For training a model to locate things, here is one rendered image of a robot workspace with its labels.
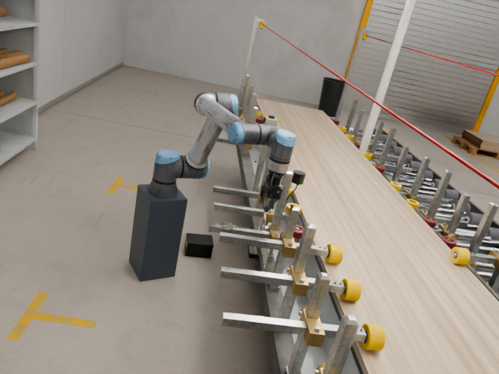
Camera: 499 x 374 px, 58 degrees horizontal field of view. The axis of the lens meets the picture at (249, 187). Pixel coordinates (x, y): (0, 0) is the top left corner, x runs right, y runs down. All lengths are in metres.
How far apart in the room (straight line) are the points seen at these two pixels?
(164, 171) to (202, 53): 7.31
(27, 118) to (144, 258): 2.47
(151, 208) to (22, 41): 2.55
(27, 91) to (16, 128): 0.41
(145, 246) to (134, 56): 7.58
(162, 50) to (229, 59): 1.43
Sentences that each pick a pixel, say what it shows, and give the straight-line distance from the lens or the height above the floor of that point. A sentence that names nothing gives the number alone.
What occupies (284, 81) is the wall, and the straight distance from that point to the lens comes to 10.08.
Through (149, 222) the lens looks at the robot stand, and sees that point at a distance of 2.88.
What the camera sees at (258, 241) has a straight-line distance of 1.85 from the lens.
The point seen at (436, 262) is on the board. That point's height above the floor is 0.90.
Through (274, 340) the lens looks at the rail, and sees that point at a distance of 1.79.
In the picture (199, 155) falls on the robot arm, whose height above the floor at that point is 0.92.
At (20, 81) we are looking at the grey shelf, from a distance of 4.96.
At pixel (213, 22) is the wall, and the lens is 9.92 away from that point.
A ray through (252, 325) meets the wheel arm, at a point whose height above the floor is 0.95.
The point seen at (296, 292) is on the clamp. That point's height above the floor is 0.94.
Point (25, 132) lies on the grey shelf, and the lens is 5.09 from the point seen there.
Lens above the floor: 1.85
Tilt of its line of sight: 22 degrees down
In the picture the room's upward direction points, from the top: 13 degrees clockwise
